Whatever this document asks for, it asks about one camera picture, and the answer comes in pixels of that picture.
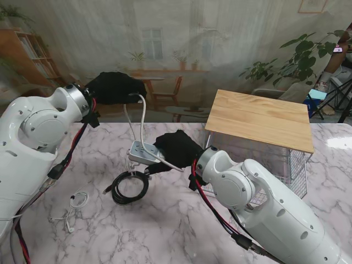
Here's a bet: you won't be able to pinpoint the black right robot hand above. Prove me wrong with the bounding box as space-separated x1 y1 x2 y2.
145 129 204 175

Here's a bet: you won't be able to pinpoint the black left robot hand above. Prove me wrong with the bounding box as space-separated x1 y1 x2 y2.
86 71 147 106

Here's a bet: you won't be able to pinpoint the white power strip with cord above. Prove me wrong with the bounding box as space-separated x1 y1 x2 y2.
123 92 185 177

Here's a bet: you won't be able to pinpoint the white wire mesh drawer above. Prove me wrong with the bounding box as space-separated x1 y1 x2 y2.
203 142 303 207

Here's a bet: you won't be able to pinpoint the printed backdrop curtain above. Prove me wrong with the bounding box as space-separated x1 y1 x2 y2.
0 0 344 123

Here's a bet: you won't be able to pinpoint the blue storage box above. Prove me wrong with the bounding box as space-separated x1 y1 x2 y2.
304 89 328 119

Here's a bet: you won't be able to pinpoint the black tripod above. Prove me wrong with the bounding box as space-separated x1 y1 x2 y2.
310 78 352 124

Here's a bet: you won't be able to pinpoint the person in background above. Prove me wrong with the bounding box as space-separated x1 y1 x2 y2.
316 29 352 91

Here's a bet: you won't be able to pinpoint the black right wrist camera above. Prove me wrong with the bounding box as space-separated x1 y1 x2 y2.
188 175 208 193

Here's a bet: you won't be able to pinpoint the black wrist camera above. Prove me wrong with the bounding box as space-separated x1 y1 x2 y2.
82 109 100 129
188 175 208 193

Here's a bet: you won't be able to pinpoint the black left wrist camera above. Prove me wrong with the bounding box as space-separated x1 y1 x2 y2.
82 109 100 129

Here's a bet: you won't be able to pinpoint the black coiled cable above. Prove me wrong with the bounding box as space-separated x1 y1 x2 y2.
103 170 152 206

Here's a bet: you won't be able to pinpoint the wire frame with wooden top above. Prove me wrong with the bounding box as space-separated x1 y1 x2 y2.
205 89 315 200

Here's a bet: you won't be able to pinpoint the red black left arm cables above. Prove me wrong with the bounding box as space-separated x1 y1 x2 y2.
9 98 97 264

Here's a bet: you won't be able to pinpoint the red black arm cables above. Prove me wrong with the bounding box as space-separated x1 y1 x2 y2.
9 98 97 264
191 159 265 251

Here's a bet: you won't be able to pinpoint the red black right arm cables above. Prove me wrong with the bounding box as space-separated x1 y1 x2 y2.
191 159 265 251

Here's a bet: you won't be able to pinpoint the white wired earphones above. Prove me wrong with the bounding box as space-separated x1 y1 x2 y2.
49 191 90 234

